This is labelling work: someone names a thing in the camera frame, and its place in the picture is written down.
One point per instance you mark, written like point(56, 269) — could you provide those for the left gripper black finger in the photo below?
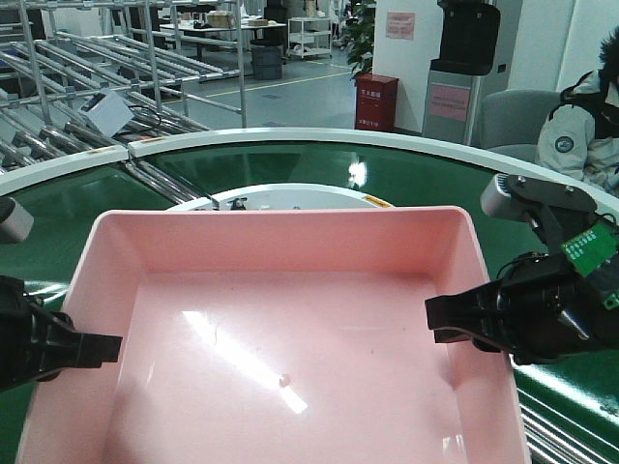
point(93, 350)

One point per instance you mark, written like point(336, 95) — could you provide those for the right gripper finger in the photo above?
point(486, 342)
point(476, 309)

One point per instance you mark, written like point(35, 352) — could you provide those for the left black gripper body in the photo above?
point(36, 344)

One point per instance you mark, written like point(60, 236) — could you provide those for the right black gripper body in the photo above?
point(554, 313)

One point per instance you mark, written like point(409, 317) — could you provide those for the pink plastic bin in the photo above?
point(277, 337)

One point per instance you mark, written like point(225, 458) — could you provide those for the white shelf cart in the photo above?
point(309, 37)

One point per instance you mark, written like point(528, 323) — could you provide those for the green circuit board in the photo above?
point(588, 250)

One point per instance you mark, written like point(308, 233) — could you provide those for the green conveyor belt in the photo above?
point(584, 389)

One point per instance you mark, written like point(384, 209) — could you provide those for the steel conveyor rollers front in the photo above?
point(553, 438)

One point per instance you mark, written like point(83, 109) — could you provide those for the steel conveyor rollers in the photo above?
point(553, 438)
point(155, 179)

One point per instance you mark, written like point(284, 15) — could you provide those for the person in white jacket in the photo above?
point(579, 138)

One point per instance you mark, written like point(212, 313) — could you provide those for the steel conveyor rollers rear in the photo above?
point(155, 179)

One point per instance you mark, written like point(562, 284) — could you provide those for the grey armchair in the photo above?
point(510, 121)

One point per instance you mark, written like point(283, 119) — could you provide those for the right black bearing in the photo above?
point(238, 204)

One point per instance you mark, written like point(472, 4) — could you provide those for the red fire extinguisher cabinet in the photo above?
point(376, 98)

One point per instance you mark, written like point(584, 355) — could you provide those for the white control box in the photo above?
point(106, 112)

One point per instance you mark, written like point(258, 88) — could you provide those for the metal roller rack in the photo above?
point(60, 53)

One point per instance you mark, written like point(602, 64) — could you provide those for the grey stand with black top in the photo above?
point(467, 47)

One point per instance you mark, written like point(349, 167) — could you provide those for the green potted plant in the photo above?
point(358, 34)

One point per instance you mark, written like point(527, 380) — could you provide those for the dark grey crate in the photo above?
point(266, 60)

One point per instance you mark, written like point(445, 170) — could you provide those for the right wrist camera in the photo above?
point(555, 212)

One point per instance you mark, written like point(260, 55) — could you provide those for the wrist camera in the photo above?
point(16, 222)
point(555, 212)

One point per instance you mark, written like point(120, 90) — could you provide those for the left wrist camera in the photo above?
point(16, 222)

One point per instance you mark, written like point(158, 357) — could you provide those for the white outer conveyor rail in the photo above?
point(44, 171)

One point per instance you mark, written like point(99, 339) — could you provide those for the pink wall notice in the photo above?
point(400, 25)

